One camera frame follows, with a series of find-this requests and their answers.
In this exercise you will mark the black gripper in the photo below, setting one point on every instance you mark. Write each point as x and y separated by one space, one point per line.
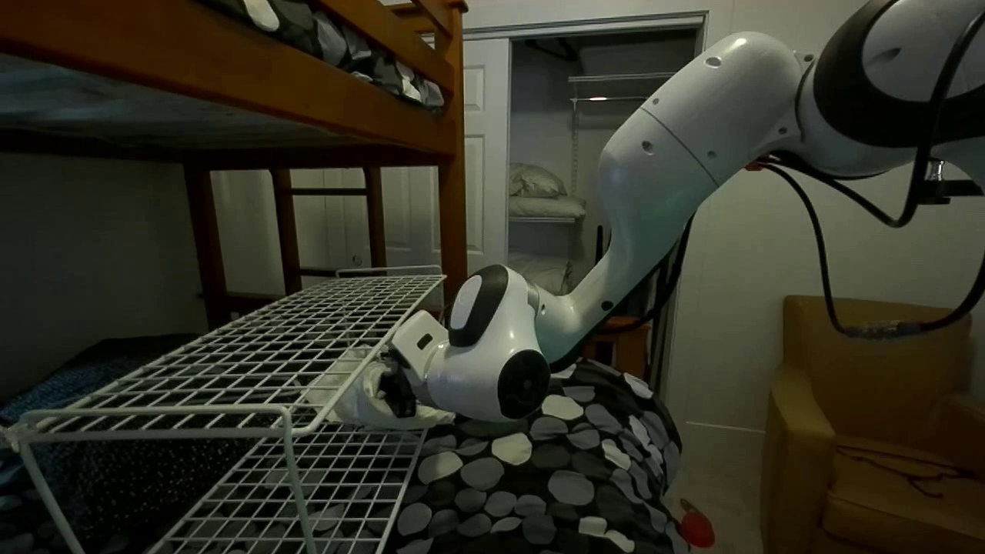
399 391

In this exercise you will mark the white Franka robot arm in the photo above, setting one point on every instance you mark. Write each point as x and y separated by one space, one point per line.
666 175

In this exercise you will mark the black grey dotted duvet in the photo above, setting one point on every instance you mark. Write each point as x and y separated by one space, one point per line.
556 482

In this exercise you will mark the folded white bedding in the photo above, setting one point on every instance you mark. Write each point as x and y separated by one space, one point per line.
543 209

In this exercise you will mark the white pillow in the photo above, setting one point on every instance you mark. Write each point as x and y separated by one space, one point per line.
537 184

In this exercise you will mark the white closet door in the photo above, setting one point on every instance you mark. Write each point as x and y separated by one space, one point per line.
488 156

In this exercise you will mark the small red object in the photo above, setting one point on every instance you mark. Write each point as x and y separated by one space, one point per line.
696 529

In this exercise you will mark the dotted bedding roll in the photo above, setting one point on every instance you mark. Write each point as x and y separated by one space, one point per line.
349 49

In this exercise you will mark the yellow armchair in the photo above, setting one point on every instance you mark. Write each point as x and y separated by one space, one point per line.
871 358

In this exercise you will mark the wooden bunk bed frame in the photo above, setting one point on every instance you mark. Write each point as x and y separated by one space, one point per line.
256 72

